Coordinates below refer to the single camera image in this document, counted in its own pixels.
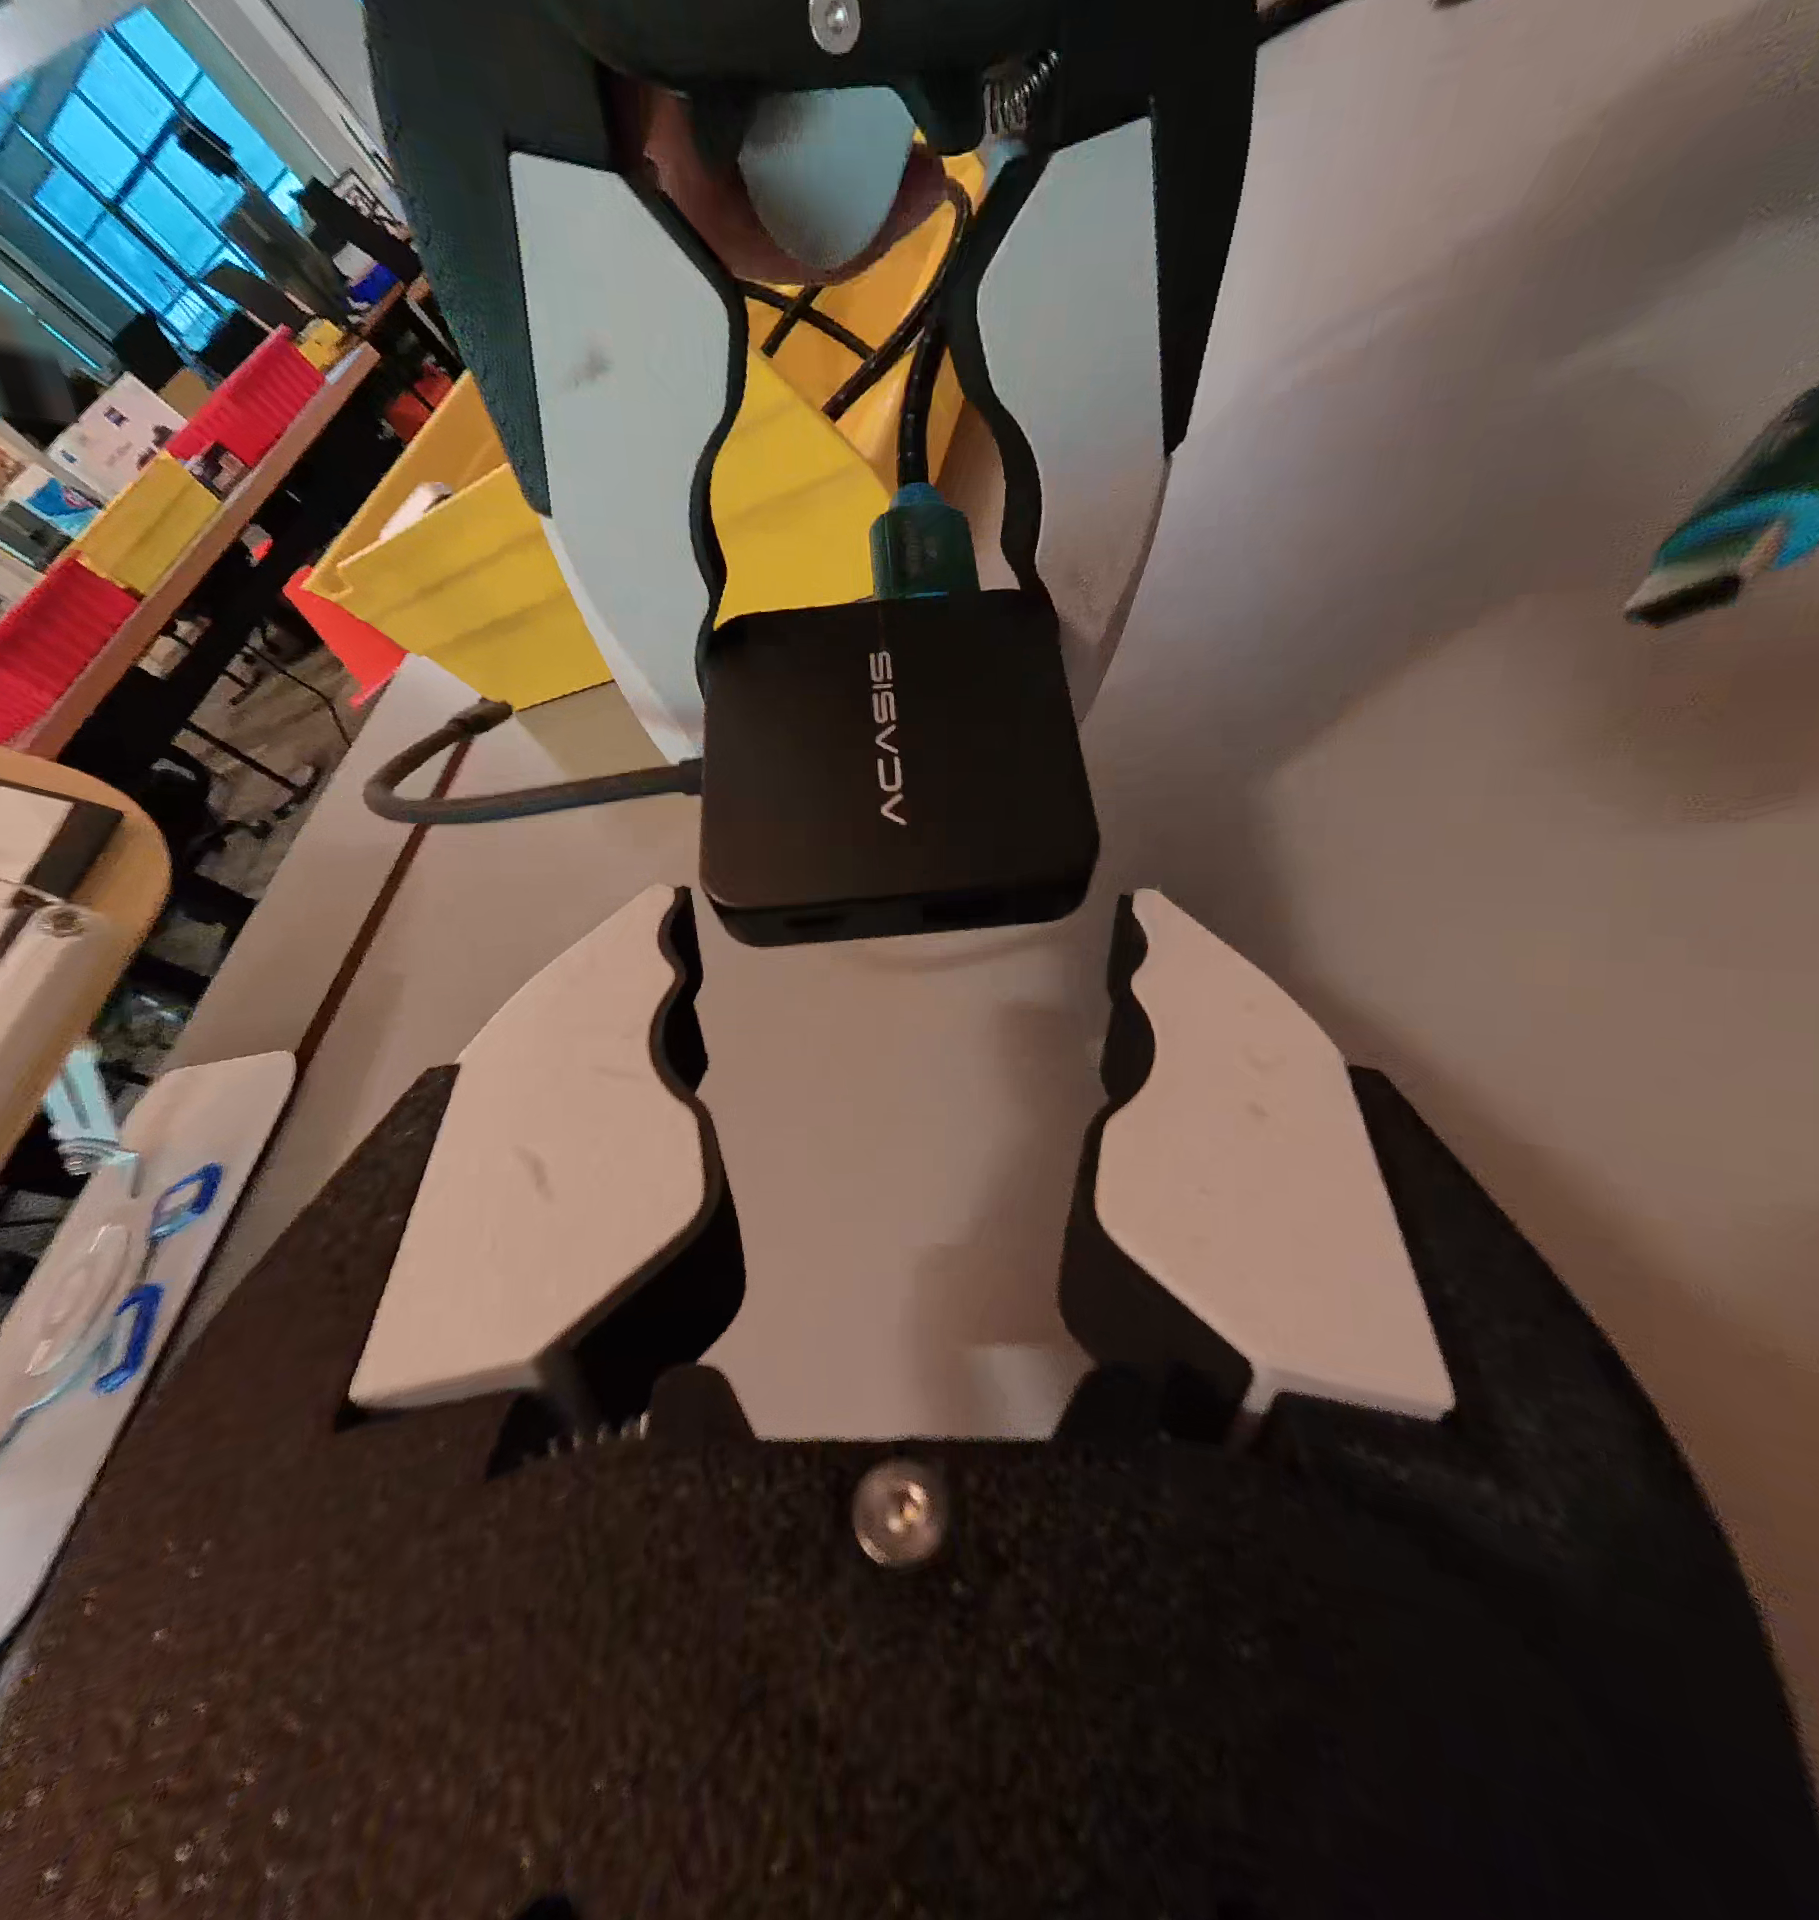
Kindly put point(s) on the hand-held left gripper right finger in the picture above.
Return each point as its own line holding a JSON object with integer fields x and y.
{"x": 1253, "y": 1185}

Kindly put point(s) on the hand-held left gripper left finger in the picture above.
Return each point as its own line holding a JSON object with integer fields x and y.
{"x": 550, "y": 1170}

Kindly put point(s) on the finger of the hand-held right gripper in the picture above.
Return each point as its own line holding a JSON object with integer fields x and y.
{"x": 609, "y": 405}
{"x": 1097, "y": 344}

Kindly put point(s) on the black usb hub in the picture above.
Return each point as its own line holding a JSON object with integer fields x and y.
{"x": 879, "y": 750}

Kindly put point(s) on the person's right hand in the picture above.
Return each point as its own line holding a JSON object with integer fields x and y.
{"x": 827, "y": 180}

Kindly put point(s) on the yellow plastic bin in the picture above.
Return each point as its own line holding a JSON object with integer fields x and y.
{"x": 459, "y": 600}
{"x": 804, "y": 495}

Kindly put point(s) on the white packet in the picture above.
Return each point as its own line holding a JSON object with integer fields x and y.
{"x": 418, "y": 514}

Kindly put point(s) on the blue clip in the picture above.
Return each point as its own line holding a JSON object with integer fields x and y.
{"x": 212, "y": 1185}
{"x": 151, "y": 1327}

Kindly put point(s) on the orange-red plastic part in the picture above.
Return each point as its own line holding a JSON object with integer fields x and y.
{"x": 346, "y": 637}

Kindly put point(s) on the red storage bin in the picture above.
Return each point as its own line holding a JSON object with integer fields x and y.
{"x": 39, "y": 652}
{"x": 257, "y": 393}

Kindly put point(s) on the wooden shelf board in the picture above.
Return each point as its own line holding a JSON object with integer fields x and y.
{"x": 245, "y": 510}

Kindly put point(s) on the metal clip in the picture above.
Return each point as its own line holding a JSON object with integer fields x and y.
{"x": 85, "y": 1118}

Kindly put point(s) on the small yellow storage bin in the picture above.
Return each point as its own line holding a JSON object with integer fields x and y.
{"x": 151, "y": 517}

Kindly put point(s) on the clear round disc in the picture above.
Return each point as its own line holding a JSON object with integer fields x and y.
{"x": 77, "y": 1297}

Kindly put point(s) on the white and blue box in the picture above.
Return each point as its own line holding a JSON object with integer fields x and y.
{"x": 113, "y": 434}

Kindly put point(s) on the round wooden table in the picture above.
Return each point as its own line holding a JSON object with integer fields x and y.
{"x": 137, "y": 885}

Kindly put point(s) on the large window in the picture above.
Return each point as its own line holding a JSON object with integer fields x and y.
{"x": 113, "y": 165}

